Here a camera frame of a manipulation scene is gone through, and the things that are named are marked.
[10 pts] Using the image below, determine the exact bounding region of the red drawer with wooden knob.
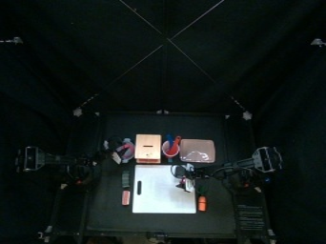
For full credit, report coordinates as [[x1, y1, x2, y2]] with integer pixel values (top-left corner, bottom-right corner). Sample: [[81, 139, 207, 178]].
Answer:
[[135, 158, 162, 165]]

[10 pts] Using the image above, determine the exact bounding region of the green white striped block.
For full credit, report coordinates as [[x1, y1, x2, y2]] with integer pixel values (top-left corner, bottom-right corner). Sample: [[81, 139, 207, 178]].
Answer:
[[121, 170, 132, 189]]

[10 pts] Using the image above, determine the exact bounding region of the wooden drawer box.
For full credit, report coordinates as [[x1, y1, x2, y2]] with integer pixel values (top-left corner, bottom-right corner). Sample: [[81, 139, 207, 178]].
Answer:
[[134, 133, 163, 165]]

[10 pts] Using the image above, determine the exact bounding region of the red plastic utensil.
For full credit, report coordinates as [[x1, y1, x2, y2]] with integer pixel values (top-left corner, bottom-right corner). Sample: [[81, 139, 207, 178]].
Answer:
[[171, 135, 183, 154]]

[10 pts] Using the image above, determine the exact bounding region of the orange toy carrot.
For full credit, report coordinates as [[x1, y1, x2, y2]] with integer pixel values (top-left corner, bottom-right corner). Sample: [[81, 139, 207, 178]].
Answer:
[[196, 186, 208, 213]]

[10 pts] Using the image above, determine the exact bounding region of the white cutting board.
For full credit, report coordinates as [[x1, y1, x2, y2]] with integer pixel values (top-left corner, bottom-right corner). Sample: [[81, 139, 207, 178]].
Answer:
[[131, 164, 199, 214]]

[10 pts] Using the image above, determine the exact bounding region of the red plastic cup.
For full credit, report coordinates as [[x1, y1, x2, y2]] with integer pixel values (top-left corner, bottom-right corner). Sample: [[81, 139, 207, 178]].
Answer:
[[160, 139, 182, 159]]

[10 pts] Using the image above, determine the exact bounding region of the pink toy block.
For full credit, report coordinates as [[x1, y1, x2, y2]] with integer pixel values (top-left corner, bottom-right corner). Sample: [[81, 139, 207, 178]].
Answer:
[[121, 190, 132, 207]]

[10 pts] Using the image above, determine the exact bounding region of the thin diagonal brace wire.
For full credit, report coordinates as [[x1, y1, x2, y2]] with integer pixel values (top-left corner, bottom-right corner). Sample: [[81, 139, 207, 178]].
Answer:
[[117, 0, 250, 114], [77, 0, 227, 111]]

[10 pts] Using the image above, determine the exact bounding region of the grey bowl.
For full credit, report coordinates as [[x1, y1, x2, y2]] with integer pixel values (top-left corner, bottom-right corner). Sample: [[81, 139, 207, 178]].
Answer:
[[115, 137, 138, 164]]

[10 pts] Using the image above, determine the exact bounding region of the black label with white text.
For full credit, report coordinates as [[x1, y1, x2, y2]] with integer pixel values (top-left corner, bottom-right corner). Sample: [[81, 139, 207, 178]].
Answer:
[[235, 203, 267, 231]]

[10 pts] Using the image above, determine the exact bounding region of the blue plastic utensil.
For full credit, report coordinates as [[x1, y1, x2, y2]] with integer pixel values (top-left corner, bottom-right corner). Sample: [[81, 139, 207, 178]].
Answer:
[[164, 133, 175, 151]]

